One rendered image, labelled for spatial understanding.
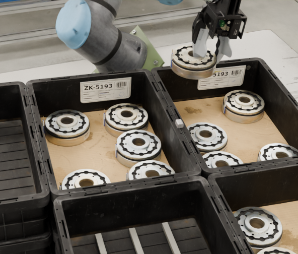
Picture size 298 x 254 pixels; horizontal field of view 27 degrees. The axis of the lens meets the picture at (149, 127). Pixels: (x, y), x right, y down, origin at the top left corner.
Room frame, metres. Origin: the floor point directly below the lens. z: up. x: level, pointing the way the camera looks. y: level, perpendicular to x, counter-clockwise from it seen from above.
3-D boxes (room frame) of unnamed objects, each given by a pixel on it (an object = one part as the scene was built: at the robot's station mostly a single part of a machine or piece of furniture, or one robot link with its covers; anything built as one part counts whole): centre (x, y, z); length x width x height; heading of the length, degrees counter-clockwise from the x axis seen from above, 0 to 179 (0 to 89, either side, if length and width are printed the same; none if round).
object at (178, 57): (1.25, -0.09, 1.01); 0.10 x 0.10 x 0.01
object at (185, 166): (1.08, 0.09, 0.87); 0.40 x 0.30 x 0.11; 18
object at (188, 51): (1.25, -0.09, 1.01); 0.05 x 0.05 x 0.01
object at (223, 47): (1.25, -0.16, 1.03); 0.06 x 0.03 x 0.09; 19
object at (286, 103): (1.17, -0.19, 0.87); 0.40 x 0.30 x 0.11; 18
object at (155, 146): (1.10, 0.02, 0.86); 0.10 x 0.10 x 0.01
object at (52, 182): (1.08, 0.09, 0.92); 0.40 x 0.30 x 0.02; 18
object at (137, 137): (1.10, 0.02, 0.86); 0.05 x 0.05 x 0.01
